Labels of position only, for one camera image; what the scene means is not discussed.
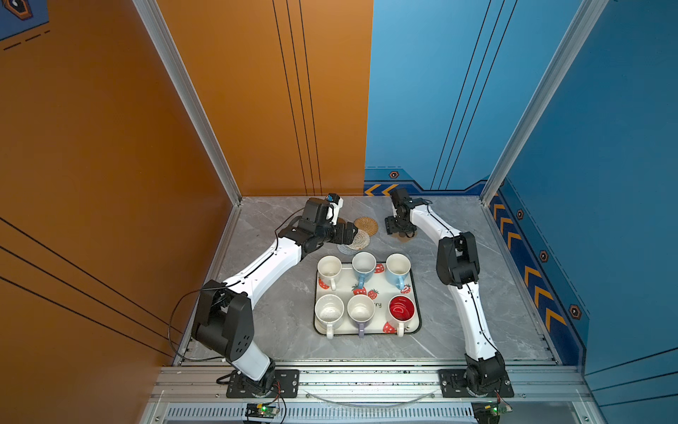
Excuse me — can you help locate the colourful zigzag rope coaster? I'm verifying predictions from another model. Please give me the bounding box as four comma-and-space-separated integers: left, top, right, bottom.
346, 230, 370, 251

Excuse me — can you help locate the white mug back left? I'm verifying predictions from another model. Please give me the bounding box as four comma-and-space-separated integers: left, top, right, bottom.
317, 255, 343, 292

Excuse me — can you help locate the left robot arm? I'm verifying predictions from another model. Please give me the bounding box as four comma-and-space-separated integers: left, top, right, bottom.
191, 194, 358, 396

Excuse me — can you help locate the strawberry print white tray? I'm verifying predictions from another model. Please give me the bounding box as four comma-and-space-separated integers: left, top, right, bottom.
313, 263, 422, 338

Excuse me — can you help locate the green circuit board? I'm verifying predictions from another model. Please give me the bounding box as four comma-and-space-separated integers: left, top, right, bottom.
471, 403, 513, 424
244, 403, 282, 423

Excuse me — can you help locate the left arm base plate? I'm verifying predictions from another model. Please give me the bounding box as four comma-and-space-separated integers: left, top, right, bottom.
226, 369, 299, 399

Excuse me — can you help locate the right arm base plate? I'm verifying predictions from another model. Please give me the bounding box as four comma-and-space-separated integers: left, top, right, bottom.
438, 369, 515, 399

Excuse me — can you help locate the aluminium front rail frame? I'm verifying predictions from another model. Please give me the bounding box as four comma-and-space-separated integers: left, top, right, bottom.
141, 360, 604, 423

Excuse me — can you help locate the paw shaped brown coaster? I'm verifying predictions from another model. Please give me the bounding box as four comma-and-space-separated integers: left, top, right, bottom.
395, 231, 417, 243

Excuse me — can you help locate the white mug front left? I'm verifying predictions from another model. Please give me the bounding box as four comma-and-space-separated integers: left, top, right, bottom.
314, 294, 345, 339

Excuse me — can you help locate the aluminium corner post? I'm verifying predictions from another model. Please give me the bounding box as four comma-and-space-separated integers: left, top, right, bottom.
132, 0, 242, 207
480, 0, 608, 207

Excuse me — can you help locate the right green circuit board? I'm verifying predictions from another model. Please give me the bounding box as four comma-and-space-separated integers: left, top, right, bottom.
471, 403, 513, 424

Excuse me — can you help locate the right aluminium corner post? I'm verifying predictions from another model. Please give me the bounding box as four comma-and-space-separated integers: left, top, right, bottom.
480, 0, 608, 207

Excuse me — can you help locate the left aluminium corner post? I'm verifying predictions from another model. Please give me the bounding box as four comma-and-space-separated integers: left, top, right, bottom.
132, 0, 242, 207

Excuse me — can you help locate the red interior mug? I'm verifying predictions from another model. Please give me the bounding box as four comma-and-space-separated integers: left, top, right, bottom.
387, 295, 417, 337

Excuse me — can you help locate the lavender mug front middle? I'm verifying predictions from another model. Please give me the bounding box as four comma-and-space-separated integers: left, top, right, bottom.
347, 294, 375, 338

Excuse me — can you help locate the light blue mug back right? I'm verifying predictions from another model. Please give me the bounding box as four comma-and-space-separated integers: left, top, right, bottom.
385, 254, 411, 292

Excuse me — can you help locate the left green circuit board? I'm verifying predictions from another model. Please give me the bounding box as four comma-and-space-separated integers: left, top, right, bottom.
244, 403, 282, 423

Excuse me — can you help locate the white mug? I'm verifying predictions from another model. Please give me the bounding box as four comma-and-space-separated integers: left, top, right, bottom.
317, 255, 343, 292
314, 294, 345, 339

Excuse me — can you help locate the blue mug back middle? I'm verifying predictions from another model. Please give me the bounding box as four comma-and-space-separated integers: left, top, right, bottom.
351, 252, 377, 289

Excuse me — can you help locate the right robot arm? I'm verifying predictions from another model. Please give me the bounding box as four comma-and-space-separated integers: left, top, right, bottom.
385, 188, 514, 398

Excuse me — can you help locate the light blue rope coaster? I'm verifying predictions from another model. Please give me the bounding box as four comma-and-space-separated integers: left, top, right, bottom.
337, 245, 357, 255

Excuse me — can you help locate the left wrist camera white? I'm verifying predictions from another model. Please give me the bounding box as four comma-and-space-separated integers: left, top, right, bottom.
327, 194, 344, 225

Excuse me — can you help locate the woven rattan round coaster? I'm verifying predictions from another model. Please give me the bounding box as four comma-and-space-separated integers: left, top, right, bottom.
354, 217, 379, 237

